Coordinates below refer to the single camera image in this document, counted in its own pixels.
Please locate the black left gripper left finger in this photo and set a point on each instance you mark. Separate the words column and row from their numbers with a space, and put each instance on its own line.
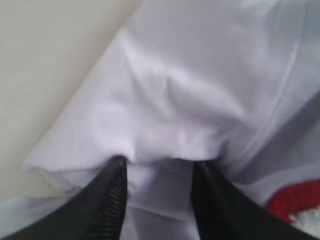
column 97, row 212

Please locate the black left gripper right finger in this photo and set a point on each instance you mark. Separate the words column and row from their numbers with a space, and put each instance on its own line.
column 223, row 212

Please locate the white t-shirt red lettering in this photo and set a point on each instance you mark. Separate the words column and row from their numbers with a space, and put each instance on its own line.
column 235, row 82

